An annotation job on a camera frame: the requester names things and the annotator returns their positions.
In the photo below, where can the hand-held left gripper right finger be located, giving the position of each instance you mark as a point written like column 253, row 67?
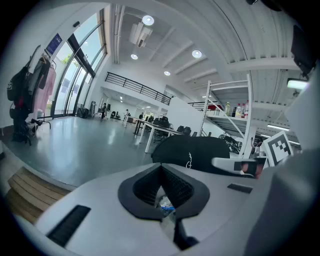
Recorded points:
column 225, row 200

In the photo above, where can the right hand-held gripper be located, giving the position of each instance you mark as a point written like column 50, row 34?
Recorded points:
column 277, row 147

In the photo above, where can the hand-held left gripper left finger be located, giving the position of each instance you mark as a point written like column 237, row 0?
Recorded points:
column 100, row 195

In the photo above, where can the black cap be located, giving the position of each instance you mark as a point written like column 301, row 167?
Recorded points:
column 190, row 150

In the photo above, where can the black coat rack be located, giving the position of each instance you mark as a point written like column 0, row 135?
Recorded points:
column 32, row 57

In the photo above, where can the white metal shelf rack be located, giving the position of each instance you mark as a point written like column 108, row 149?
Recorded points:
column 225, row 121

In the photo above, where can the person's right hand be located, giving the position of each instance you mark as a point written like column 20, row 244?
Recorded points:
column 245, row 167

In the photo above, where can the black wheeled equipment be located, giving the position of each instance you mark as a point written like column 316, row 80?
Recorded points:
column 232, row 145

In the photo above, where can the small black bottle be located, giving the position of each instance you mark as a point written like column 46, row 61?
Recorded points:
column 234, row 112

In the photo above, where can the green drink bottle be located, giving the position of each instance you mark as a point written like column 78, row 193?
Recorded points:
column 227, row 110

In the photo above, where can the clear bottle with red cap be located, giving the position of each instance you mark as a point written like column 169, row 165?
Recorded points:
column 247, row 110
column 238, row 111
column 243, row 111

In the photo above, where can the wooden slatted bench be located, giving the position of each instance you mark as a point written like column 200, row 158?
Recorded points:
column 30, row 195

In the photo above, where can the black luggage pile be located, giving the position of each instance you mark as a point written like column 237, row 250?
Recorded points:
column 83, row 113

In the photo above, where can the grey standing machine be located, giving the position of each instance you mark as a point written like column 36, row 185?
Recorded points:
column 93, row 108

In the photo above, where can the black nylon bag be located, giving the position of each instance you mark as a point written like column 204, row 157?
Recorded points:
column 21, row 130

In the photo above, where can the round ceiling light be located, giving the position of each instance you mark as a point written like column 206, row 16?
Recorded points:
column 196, row 53
column 134, row 56
column 148, row 20
column 167, row 73

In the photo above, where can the black mezzanine railing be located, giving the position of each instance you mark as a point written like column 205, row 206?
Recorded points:
column 140, row 86

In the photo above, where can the pink garment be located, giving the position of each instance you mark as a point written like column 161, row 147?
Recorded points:
column 46, row 87

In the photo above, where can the red cloth item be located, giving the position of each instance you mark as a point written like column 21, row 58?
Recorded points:
column 20, row 101

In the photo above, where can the dark grey jacket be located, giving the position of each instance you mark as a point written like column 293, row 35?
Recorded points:
column 45, row 75

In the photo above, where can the grey garment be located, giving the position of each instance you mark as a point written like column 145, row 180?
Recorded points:
column 35, row 75

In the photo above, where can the ceiling air conditioner unit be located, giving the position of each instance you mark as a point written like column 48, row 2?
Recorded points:
column 140, row 33

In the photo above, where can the large glass window wall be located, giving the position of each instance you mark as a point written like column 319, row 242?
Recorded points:
column 75, row 75

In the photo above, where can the blue wall sign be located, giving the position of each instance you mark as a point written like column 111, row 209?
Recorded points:
column 53, row 43

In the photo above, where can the black wall-mounted box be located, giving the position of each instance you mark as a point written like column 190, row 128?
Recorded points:
column 76, row 24

